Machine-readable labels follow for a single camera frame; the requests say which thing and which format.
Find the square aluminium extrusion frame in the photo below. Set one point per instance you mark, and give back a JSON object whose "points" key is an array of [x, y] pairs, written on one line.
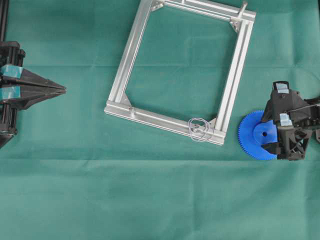
{"points": [[214, 131]]}

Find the green table cloth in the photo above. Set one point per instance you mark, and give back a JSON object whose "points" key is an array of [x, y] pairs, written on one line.
{"points": [[76, 173]]}

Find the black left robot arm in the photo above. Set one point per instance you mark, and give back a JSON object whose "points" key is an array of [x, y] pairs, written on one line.
{"points": [[4, 9]]}

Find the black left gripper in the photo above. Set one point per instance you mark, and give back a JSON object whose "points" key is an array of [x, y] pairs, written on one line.
{"points": [[12, 96]]}

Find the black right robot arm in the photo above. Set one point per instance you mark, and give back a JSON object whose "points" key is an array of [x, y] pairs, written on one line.
{"points": [[296, 120]]}

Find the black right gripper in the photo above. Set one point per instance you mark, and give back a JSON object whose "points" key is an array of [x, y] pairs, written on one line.
{"points": [[292, 140]]}

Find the steel shaft far corner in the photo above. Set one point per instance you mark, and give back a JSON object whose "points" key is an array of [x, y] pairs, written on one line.
{"points": [[242, 9]]}

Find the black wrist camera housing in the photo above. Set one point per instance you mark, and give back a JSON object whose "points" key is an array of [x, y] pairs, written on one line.
{"points": [[294, 108]]}

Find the blue plastic spur gear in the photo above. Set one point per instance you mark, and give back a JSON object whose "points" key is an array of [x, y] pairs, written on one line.
{"points": [[252, 134]]}

